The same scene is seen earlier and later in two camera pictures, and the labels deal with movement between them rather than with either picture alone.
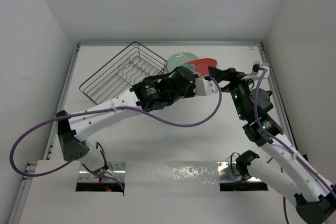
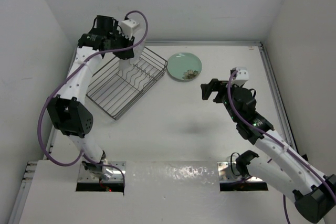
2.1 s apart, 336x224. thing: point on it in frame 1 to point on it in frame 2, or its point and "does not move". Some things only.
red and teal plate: (200, 67) to (124, 64)
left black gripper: (190, 87) to (127, 42)
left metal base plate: (115, 172) does not move
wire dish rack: (133, 64) does not move
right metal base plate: (227, 171) does not move
